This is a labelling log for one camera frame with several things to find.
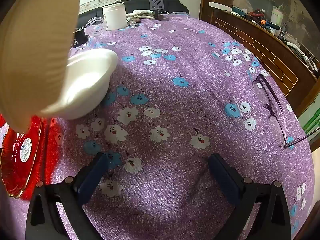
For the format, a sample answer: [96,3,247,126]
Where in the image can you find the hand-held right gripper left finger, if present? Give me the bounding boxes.
[26,152,110,240]

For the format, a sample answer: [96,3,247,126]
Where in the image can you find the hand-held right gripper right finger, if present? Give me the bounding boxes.
[209,153,292,240]

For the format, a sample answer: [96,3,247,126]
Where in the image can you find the red glass plate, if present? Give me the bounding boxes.
[0,115,45,200]

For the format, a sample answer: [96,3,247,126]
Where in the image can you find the white deep bowl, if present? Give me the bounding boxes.
[37,48,118,120]

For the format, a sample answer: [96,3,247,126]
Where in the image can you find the beige ribbed bowl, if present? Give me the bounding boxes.
[0,0,81,133]

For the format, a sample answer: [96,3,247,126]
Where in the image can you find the purple floral tablecloth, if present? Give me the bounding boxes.
[0,12,316,240]

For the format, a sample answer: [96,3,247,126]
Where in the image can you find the wooden cabinet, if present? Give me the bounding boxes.
[200,0,320,105]

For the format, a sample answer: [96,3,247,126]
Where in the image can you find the white plastic jar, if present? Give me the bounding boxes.
[102,2,126,31]

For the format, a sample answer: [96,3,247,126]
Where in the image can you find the white plastic jug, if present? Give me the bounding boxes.
[271,5,284,28]

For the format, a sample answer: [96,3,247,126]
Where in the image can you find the white cloth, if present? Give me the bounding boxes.
[126,9,157,23]

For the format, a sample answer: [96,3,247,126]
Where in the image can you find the black sofa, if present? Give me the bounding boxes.
[75,0,191,30]

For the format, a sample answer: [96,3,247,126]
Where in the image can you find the grey phone stand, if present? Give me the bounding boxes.
[149,0,165,20]

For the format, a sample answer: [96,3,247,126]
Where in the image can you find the green bamboo wall sticker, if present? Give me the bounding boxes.
[301,112,320,134]

